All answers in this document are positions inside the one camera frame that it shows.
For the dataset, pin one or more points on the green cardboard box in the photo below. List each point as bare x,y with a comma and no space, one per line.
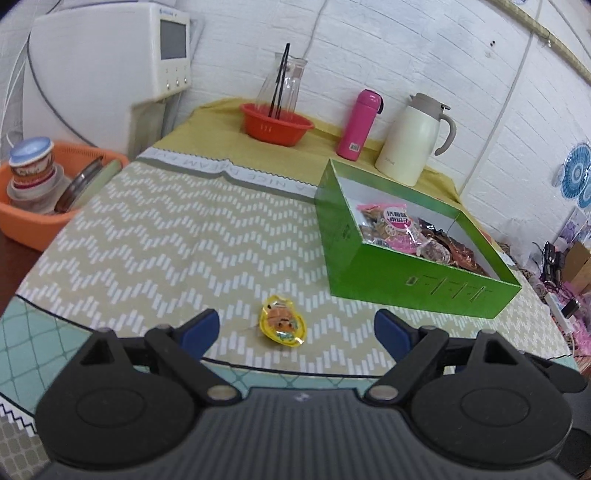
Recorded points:
360,271

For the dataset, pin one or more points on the blue paper fan decoration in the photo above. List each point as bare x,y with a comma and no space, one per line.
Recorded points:
573,176

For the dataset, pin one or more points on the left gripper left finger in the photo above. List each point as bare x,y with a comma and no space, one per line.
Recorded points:
178,353

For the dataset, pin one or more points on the cream thermal jug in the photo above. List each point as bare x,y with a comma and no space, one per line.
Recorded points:
421,130

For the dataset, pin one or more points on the yellow-green cloth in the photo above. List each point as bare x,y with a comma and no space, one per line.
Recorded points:
215,131

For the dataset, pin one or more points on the black straw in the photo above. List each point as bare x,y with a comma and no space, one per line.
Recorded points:
275,104

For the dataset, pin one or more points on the red plastic basket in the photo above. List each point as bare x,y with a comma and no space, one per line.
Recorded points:
286,131

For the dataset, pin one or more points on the stacked yogurt cups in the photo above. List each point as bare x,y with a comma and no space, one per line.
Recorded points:
35,174

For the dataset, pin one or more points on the yellow snack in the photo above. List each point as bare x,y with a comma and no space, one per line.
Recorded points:
281,323

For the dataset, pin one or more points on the white water dispenser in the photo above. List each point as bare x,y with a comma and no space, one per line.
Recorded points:
101,74

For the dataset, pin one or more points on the orange plastic basin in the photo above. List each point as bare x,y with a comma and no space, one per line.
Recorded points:
34,223

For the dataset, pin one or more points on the dark red snack bag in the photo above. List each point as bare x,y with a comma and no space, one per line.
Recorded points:
462,256

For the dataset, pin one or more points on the pink-labelled seed bag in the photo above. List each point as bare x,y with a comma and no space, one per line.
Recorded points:
389,225

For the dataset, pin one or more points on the glass carafe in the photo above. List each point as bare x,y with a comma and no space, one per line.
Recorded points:
292,83

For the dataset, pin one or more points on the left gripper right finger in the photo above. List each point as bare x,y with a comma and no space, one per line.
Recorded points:
418,358

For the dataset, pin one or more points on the pink thermos bottle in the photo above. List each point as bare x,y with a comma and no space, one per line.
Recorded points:
368,105

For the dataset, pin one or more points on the white power strip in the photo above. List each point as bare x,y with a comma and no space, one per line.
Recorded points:
561,311

